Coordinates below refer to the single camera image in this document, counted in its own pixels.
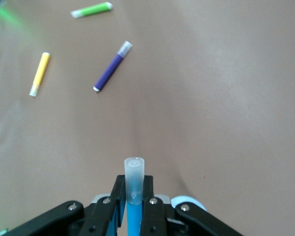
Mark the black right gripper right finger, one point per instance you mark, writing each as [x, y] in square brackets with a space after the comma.
[157, 218]

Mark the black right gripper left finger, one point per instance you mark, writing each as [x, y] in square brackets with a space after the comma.
[100, 216]

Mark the blue marker with clear cap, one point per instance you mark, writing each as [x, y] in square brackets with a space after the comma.
[135, 182]

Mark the translucent blue plastic cup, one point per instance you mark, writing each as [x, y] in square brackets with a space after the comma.
[184, 199]

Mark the brown paper table cover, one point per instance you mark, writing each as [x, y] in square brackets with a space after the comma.
[211, 98]

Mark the purple marker with clear cap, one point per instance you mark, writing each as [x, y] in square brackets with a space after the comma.
[110, 68]

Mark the yellow marker with clear cap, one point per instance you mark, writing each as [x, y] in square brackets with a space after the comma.
[40, 73]

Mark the green marker with clear cap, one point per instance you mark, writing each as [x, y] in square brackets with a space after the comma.
[93, 9]

